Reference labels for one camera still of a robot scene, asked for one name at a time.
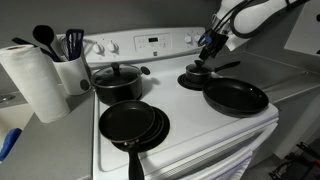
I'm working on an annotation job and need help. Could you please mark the blue plastic object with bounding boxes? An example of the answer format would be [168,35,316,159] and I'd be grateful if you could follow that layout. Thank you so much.
[0,127,23,163]

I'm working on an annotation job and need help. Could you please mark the black ladle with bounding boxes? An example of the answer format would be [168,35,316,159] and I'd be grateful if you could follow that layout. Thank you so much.
[32,24,63,63]

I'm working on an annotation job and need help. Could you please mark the large black two-handled pot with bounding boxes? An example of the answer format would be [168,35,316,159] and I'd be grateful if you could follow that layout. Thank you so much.
[79,64,151,106]

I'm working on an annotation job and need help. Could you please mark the large black frying pan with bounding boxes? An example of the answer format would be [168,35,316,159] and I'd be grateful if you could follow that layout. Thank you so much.
[202,77,270,118]

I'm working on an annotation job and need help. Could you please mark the black metal floor frame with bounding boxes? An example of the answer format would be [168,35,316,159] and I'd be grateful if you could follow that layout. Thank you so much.
[268,141,320,180]

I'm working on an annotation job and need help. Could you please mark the blue slotted spatula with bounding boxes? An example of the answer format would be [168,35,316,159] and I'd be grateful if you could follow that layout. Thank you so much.
[65,28,85,62]

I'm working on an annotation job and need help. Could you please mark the white utensil holder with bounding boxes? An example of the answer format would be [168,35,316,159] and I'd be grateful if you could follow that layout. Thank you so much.
[52,54,92,97]

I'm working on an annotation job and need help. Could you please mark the grey counter with sink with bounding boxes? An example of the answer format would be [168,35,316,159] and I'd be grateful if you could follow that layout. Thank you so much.
[0,83,96,180]

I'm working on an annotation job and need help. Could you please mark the small black frying pan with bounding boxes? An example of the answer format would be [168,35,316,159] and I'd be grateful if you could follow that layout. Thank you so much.
[98,99,156,180]

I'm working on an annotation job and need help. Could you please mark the white striped dish towel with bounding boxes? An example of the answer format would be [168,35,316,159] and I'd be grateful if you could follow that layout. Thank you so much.
[186,148,254,180]

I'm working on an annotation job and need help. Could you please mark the white paper towel roll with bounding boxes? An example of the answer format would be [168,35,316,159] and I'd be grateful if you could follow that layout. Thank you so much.
[0,44,72,124]

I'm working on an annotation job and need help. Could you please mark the large glass pot lid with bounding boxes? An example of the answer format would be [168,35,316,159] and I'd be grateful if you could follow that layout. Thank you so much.
[90,62,143,88]

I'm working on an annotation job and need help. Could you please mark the small glass pot lid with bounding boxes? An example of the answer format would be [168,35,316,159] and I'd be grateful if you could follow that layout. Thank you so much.
[185,59,213,76]

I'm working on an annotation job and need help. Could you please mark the small black coil burner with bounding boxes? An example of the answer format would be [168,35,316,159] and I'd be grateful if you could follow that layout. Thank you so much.
[177,73,206,92]

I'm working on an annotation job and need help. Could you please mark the small black saucepan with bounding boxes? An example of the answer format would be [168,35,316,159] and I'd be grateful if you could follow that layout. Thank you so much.
[185,60,242,86]

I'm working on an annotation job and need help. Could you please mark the cream kitchen sink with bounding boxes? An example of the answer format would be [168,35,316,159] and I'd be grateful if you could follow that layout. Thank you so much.
[0,101,34,144]

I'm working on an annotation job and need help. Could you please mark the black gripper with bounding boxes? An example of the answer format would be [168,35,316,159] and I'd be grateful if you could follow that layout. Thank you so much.
[198,30,231,63]

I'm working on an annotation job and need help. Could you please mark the black kitchen utensils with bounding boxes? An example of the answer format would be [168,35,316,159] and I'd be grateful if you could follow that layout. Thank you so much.
[11,37,59,63]

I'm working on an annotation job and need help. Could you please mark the white electric stove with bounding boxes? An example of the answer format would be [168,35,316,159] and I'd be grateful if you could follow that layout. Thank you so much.
[56,26,280,180]

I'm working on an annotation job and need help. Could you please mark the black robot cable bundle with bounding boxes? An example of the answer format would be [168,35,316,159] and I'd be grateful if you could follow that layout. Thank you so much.
[211,0,311,39]

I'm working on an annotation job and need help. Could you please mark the wire whisk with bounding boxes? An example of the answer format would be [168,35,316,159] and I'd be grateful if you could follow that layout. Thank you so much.
[56,34,71,61]

